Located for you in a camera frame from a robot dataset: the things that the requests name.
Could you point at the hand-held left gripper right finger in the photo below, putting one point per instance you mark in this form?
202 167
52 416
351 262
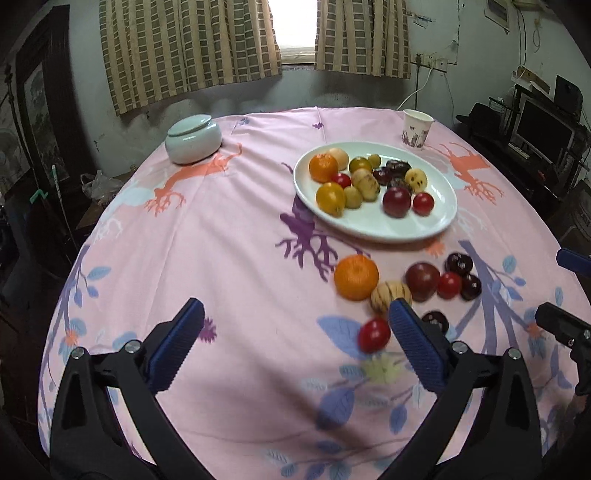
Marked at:
415 341

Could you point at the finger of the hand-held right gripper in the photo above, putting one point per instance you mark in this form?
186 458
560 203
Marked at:
575 259
563 321

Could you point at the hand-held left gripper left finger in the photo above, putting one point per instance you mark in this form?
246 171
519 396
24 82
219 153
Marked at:
178 346

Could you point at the white round plate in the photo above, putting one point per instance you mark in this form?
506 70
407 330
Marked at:
406 226

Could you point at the greenish orange citrus fruit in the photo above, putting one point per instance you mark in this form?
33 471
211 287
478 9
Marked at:
330 198

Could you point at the dark purple plum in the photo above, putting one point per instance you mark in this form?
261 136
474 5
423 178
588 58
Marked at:
399 168
381 176
459 264
435 321
471 286

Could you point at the small red tomato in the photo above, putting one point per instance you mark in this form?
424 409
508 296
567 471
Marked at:
341 180
423 203
449 285
374 335

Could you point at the striped pepino melon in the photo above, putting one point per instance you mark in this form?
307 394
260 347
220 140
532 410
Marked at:
390 294
366 183

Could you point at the dark red apple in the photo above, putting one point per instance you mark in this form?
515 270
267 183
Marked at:
422 280

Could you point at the black media stand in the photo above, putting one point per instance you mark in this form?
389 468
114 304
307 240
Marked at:
517 170

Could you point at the pink printed tablecloth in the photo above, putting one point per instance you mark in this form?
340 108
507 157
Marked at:
231 254

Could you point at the computer monitor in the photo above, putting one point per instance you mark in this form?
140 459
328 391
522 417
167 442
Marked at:
542 129

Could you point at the yellow-green oval fruit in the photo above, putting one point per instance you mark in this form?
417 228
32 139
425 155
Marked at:
353 197

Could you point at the yellow spotted fruit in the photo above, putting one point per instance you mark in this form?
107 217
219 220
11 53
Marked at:
415 179

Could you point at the black speaker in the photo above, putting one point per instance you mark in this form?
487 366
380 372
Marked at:
568 94

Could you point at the black hat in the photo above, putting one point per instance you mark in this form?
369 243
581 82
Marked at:
480 117

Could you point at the clear plastic bag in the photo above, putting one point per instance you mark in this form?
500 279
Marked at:
99 187

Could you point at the olive yellow round fruit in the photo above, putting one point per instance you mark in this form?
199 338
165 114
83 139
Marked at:
360 165

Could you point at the floral paper cup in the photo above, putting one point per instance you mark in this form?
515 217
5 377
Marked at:
415 131

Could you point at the white lidded ceramic jar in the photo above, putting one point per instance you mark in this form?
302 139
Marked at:
194 138

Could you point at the dark framed picture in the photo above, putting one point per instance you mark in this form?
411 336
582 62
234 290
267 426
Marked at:
39 106

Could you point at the wide checked brown curtain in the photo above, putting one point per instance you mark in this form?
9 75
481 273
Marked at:
184 46

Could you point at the narrow checked brown curtain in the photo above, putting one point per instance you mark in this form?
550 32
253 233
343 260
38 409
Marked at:
360 37

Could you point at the white wall power strip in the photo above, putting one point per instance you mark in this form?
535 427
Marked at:
431 62

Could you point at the white wall breaker box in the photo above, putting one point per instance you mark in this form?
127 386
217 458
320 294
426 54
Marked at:
497 11

